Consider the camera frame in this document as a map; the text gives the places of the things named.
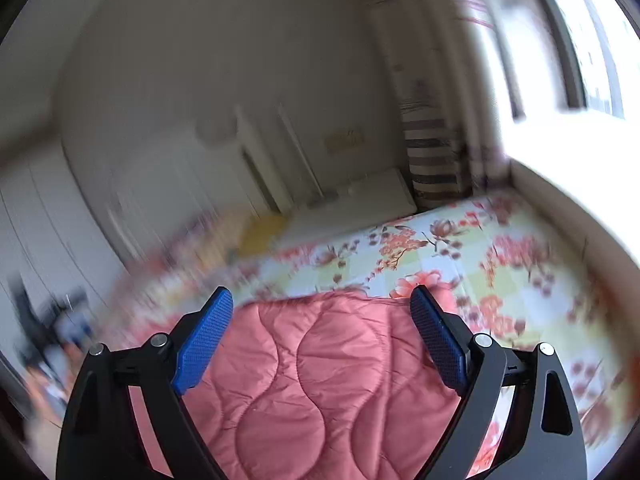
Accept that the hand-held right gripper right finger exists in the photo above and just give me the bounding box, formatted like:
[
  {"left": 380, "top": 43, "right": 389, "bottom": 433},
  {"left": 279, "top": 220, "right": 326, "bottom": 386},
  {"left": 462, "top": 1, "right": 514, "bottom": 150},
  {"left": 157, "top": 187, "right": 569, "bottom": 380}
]
[{"left": 410, "top": 285, "right": 588, "bottom": 480}]

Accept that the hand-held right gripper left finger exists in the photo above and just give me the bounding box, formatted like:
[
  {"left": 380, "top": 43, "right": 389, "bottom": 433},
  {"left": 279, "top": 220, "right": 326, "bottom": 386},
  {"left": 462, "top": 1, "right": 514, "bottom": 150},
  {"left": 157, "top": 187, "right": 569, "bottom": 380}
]
[{"left": 56, "top": 286, "right": 234, "bottom": 480}]

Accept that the pink quilted coat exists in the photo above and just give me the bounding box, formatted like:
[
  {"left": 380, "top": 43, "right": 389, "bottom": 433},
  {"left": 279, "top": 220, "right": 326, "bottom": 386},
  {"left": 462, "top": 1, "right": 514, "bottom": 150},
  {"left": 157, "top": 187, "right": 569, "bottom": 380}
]
[{"left": 127, "top": 290, "right": 501, "bottom": 480}]

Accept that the floral blanket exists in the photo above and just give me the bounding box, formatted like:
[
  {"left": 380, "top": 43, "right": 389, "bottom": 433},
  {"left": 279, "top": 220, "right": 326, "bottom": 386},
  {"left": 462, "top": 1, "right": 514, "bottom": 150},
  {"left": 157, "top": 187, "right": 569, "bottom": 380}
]
[{"left": 110, "top": 195, "right": 631, "bottom": 476}]

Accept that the yellow cushion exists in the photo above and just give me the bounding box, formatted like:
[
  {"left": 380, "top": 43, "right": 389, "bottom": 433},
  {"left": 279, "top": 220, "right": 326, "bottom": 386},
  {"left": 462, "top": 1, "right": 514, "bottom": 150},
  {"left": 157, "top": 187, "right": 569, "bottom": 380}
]
[{"left": 240, "top": 212, "right": 291, "bottom": 258}]

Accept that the white bed headboard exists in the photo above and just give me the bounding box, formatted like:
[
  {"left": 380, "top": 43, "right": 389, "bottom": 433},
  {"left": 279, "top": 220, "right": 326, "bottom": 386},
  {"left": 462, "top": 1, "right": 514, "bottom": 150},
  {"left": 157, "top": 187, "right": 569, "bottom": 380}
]
[{"left": 105, "top": 105, "right": 286, "bottom": 266}]

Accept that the white nightstand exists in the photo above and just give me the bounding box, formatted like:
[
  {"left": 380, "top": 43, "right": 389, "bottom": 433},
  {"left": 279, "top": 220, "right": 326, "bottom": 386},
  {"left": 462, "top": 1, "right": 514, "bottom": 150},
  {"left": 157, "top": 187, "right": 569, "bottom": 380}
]
[{"left": 285, "top": 167, "right": 418, "bottom": 241}]

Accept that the black object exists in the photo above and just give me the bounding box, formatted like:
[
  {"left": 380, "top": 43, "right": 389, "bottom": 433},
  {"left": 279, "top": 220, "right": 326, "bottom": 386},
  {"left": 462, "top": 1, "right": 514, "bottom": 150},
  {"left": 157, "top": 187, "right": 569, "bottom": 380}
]
[{"left": 10, "top": 270, "right": 91, "bottom": 366}]

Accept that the printed striped curtain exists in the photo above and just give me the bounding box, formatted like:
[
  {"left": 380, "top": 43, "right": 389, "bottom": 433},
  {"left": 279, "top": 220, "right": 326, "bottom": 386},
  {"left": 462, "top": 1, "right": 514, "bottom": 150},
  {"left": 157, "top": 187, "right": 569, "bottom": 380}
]
[{"left": 350, "top": 0, "right": 506, "bottom": 211}]

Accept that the white wardrobe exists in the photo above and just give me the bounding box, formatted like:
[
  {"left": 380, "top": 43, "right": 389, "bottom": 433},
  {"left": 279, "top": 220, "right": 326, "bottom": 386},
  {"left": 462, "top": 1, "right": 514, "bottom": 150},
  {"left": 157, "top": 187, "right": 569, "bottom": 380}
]
[{"left": 0, "top": 150, "right": 126, "bottom": 411}]

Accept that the window sill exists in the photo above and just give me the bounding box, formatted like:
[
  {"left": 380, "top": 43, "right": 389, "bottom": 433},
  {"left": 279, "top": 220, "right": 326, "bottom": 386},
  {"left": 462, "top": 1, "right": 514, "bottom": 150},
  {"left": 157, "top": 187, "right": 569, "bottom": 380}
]
[{"left": 500, "top": 110, "right": 640, "bottom": 281}]

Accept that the white lamp pole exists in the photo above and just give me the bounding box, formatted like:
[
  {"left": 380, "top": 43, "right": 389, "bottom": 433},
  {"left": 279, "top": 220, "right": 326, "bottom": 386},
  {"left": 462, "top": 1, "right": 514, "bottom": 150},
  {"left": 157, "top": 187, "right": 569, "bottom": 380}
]
[{"left": 277, "top": 105, "right": 326, "bottom": 198}]

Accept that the dark framed window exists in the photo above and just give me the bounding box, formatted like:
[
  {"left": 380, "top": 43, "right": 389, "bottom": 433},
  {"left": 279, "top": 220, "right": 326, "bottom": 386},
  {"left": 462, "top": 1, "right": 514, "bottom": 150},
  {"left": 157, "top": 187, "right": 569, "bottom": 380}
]
[{"left": 520, "top": 0, "right": 640, "bottom": 121}]

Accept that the wall socket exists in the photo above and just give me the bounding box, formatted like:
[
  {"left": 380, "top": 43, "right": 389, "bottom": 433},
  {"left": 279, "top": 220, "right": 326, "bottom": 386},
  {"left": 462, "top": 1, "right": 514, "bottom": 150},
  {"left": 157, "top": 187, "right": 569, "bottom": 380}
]
[{"left": 325, "top": 130, "right": 363, "bottom": 153}]

